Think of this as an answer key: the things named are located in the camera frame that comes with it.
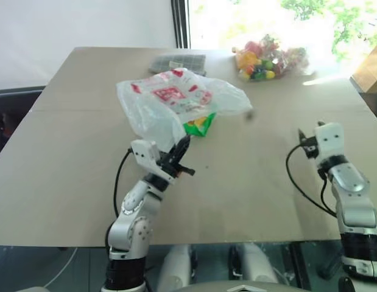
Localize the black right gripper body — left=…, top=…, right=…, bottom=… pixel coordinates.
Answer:
left=302, top=136, right=319, bottom=159

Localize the translucent red-printed plastic bag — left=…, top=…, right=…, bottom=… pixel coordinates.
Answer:
left=116, top=68, right=253, bottom=152

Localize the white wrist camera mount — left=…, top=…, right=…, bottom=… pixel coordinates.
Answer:
left=130, top=139, right=173, bottom=182
left=313, top=122, right=345, bottom=162

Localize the clear bag of colourful toys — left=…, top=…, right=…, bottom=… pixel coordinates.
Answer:
left=231, top=33, right=311, bottom=83

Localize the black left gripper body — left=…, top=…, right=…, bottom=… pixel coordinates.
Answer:
left=159, top=148, right=182, bottom=179

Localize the grey robot torso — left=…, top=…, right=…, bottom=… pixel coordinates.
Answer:
left=178, top=280, right=311, bottom=292

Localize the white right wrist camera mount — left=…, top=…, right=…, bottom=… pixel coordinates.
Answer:
left=313, top=122, right=345, bottom=162

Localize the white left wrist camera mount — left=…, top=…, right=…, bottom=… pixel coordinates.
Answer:
left=130, top=139, right=173, bottom=182

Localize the brown cardboard box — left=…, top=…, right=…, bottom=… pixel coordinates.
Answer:
left=349, top=41, right=377, bottom=92

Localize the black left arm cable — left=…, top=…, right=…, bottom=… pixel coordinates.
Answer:
left=105, top=147, right=134, bottom=253

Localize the dark window frame post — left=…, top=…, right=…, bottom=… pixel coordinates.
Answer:
left=169, top=0, right=192, bottom=49

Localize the green snack packet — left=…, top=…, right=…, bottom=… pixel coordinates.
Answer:
left=182, top=111, right=218, bottom=138

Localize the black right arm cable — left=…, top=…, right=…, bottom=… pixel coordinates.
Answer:
left=285, top=142, right=338, bottom=218

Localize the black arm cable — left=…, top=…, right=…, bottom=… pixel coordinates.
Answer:
left=105, top=147, right=134, bottom=253
left=285, top=142, right=338, bottom=218

